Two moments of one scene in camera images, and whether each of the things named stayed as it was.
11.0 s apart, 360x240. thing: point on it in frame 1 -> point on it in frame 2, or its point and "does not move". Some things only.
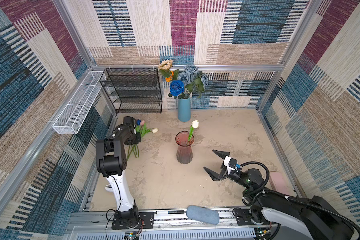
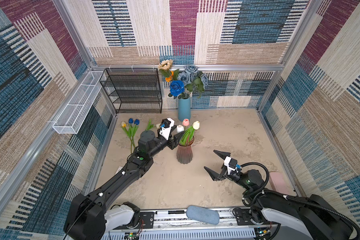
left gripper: [137, 140] -> [174, 142]
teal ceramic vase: [184, 110] does not move
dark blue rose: [177, 87] does not move
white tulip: [194, 124] does not move
